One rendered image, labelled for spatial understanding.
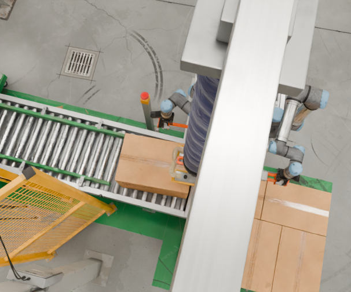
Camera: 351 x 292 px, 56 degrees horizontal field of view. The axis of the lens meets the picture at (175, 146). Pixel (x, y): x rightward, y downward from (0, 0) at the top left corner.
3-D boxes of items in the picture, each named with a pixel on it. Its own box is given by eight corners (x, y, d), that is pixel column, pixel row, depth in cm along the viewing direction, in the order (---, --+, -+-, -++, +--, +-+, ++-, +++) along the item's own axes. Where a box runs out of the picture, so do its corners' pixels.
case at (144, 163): (121, 187, 303) (114, 179, 265) (130, 145, 314) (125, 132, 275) (186, 199, 301) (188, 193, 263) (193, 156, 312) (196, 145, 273)
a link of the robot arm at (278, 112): (266, 110, 262) (271, 103, 249) (283, 115, 261) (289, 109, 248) (263, 123, 259) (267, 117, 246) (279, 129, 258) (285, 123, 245)
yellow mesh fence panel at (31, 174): (47, 262, 337) (-139, 302, 134) (42, 254, 339) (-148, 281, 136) (117, 209, 352) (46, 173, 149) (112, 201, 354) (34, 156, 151)
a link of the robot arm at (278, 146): (293, 77, 208) (270, 151, 205) (310, 83, 207) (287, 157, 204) (288, 82, 220) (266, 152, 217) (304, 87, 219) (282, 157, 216)
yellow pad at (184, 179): (170, 181, 247) (170, 180, 242) (173, 168, 250) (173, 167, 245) (215, 190, 246) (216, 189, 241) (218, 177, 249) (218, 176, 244)
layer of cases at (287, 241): (178, 266, 324) (179, 270, 286) (201, 170, 350) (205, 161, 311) (299, 299, 318) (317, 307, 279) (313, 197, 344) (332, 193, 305)
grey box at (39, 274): (30, 272, 197) (6, 278, 168) (33, 262, 198) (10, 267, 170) (61, 280, 196) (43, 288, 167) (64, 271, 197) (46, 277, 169)
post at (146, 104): (147, 135, 374) (139, 99, 277) (149, 129, 376) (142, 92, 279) (153, 136, 374) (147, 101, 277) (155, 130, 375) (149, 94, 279)
